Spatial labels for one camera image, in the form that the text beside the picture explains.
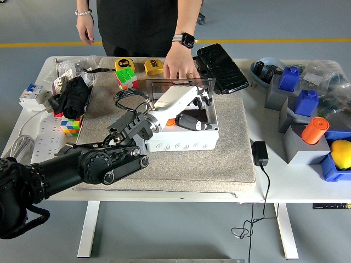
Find black adapter cord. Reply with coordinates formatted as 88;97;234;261
230;163;278;263

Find yellow lemon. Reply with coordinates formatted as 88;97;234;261
330;139;351;170

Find grey plastic junction box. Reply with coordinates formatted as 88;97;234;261
144;104;220;152

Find black smartwatch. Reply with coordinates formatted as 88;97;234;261
172;32;196;49

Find black table control panel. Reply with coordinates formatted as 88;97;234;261
312;202;351;210

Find yellow square tape measure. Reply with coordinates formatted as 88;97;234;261
144;59;165;77

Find large Rubik's cube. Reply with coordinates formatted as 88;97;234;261
114;67;139;92

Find black power adapter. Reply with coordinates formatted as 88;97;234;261
251;140;269;167

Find clear plastic bags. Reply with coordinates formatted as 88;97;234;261
43;54;99;85
296;59;351;132

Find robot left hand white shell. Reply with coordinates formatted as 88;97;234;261
149;84;213;134

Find white power cable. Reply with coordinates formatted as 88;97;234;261
1;108;53;162

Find white power strip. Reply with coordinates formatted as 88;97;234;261
30;111;70;165

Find grey battery holder block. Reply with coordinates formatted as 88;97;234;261
278;97;320;134
264;73;301;112
284;124;331;165

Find white circuit breaker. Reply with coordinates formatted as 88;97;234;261
19;83;53;112

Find small Rubik's cube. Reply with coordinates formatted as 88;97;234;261
59;115;84;137

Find blue block battery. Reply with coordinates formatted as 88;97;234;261
293;89;320;117
278;66;301;93

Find blue plastic bin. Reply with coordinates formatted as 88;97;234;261
319;130;351;182

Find yellow round tape measure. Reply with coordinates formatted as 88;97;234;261
114;58;135;72

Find white table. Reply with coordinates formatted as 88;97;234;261
0;56;351;260

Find light blue bowl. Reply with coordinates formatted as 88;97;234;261
250;56;287;88

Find person's right hand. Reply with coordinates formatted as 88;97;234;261
76;14;95;46

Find transparent hinged box lid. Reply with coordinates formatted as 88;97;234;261
145;77;216;106

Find person's left hand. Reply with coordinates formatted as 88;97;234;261
163;41;201;83

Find person's torso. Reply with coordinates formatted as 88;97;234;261
95;0;183;58

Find grey-brown mat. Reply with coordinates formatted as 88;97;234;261
71;56;257;192

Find black cloth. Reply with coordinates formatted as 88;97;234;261
48;76;91;119

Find black wrist strap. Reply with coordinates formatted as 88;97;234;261
82;67;117;74

